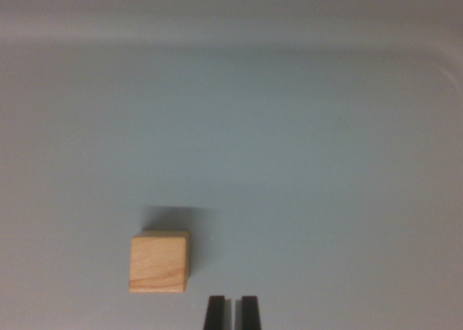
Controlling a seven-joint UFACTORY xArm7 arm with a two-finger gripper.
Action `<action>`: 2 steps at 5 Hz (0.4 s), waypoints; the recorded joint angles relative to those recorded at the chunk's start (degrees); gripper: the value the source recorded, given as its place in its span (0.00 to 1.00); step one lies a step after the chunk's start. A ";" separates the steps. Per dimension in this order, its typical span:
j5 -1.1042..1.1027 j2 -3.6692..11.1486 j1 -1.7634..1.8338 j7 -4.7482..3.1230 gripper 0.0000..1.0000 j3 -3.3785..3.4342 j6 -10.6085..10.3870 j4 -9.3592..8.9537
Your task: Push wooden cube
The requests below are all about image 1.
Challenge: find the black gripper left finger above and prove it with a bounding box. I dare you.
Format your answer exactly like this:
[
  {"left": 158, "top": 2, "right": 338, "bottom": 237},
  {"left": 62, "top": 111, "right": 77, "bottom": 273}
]
[{"left": 203, "top": 295, "right": 233, "bottom": 330}]

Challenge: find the light wooden cube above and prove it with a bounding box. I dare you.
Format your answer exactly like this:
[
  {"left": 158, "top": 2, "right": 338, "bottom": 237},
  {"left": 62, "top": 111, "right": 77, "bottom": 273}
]
[{"left": 128, "top": 230, "right": 192, "bottom": 294}]

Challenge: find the pale blue plastic bin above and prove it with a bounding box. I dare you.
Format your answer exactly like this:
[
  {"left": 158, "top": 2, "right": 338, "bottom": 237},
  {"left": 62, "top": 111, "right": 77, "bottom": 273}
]
[{"left": 0, "top": 0, "right": 463, "bottom": 330}]

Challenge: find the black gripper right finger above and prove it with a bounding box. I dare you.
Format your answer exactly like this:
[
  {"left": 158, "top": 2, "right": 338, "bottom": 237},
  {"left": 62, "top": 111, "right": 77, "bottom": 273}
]
[{"left": 234, "top": 295, "right": 263, "bottom": 330}]

